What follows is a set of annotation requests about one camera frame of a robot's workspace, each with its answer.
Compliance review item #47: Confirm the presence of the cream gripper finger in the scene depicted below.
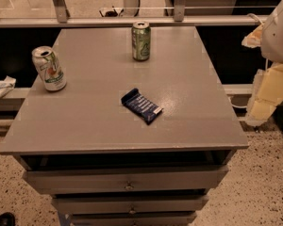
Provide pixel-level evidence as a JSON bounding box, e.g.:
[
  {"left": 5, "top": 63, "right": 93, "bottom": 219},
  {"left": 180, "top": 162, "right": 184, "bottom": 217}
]
[
  {"left": 245, "top": 63, "right": 283, "bottom": 126},
  {"left": 241, "top": 24, "right": 263, "bottom": 48}
]

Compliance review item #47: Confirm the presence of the green soda can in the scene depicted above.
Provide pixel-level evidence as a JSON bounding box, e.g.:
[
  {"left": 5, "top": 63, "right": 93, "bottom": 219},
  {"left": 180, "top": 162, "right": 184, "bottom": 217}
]
[{"left": 131, "top": 21, "right": 151, "bottom": 61}]

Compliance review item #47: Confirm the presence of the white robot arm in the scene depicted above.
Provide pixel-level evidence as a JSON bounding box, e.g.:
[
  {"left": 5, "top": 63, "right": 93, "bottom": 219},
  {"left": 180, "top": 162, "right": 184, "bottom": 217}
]
[{"left": 241, "top": 0, "right": 283, "bottom": 126}]

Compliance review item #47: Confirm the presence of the white soda can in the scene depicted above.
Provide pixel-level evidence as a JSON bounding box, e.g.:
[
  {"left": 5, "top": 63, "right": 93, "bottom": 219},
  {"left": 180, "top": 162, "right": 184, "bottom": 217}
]
[{"left": 32, "top": 46, "right": 66, "bottom": 91}]

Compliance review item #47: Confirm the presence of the top grey drawer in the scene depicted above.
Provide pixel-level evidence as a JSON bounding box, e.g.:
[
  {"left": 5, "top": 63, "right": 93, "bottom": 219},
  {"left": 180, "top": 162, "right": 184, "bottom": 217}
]
[{"left": 23, "top": 166, "right": 228, "bottom": 195}]

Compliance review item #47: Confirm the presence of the grey drawer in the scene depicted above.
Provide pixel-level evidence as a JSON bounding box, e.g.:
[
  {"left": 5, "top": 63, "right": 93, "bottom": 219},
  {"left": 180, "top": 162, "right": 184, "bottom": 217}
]
[
  {"left": 71, "top": 212, "right": 196, "bottom": 226},
  {"left": 23, "top": 166, "right": 228, "bottom": 195},
  {"left": 52, "top": 195, "right": 208, "bottom": 215}
]

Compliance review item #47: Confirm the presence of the blue snack bar wrapper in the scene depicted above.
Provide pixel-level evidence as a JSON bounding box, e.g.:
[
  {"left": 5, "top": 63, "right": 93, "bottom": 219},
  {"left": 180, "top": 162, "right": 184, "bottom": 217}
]
[{"left": 121, "top": 89, "right": 163, "bottom": 124}]

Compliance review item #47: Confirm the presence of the middle grey drawer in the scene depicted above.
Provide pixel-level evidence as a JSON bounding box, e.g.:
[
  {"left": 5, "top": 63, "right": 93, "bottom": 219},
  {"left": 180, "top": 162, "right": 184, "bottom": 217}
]
[{"left": 52, "top": 195, "right": 208, "bottom": 215}]

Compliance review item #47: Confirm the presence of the grey drawer cabinet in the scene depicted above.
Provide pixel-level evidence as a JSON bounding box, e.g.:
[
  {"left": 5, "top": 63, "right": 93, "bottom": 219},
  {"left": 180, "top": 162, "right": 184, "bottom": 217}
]
[{"left": 0, "top": 26, "right": 250, "bottom": 226}]

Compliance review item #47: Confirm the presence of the bottom grey drawer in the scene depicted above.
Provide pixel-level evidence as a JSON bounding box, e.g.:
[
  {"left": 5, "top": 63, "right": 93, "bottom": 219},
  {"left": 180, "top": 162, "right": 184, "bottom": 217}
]
[{"left": 71, "top": 212, "right": 196, "bottom": 226}]

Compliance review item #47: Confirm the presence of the white crumpled packet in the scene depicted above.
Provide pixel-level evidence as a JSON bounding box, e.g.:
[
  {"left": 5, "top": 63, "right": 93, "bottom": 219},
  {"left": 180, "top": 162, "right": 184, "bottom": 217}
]
[{"left": 0, "top": 76, "right": 16, "bottom": 99}]

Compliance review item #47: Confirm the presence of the black shoe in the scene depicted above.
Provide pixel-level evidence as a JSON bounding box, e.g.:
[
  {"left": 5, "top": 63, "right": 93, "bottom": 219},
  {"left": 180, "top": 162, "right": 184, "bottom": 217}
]
[{"left": 0, "top": 212, "right": 15, "bottom": 226}]

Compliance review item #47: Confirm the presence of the white cable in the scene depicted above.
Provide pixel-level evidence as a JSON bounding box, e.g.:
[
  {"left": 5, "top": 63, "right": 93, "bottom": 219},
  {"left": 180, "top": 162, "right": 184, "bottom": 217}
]
[{"left": 246, "top": 12, "right": 264, "bottom": 25}]

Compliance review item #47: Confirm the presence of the metal railing frame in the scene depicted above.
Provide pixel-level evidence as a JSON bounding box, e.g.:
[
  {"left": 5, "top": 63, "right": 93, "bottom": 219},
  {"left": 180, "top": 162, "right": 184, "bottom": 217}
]
[{"left": 0, "top": 0, "right": 267, "bottom": 28}]

